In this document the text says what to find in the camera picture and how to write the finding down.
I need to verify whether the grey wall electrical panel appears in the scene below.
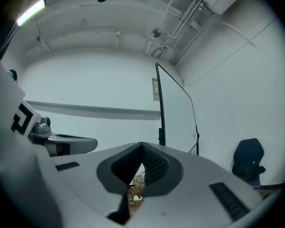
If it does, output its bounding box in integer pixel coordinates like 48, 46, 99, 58
152, 77, 161, 101

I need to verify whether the ceiling light panel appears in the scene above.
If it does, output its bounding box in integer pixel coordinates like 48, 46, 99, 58
16, 0, 46, 27

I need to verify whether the bundle of white ceiling pipes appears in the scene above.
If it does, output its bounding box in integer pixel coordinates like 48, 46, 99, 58
144, 0, 219, 65

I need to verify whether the black framed whiteboard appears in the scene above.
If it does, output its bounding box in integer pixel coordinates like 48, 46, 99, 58
155, 62, 200, 156

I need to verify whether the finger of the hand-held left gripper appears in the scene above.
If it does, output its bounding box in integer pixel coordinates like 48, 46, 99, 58
52, 133, 98, 155

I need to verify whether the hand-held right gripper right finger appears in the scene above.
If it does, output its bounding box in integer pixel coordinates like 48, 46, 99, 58
123, 142, 264, 228

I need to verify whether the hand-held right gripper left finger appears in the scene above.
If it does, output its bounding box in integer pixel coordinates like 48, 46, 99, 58
41, 142, 143, 228

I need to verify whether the black office chair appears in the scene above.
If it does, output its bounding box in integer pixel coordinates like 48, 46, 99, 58
231, 138, 267, 188

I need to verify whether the coiled white cable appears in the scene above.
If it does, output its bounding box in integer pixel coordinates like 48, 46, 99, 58
133, 173, 146, 188

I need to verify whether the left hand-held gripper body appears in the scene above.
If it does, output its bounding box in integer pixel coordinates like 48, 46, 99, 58
0, 52, 71, 157

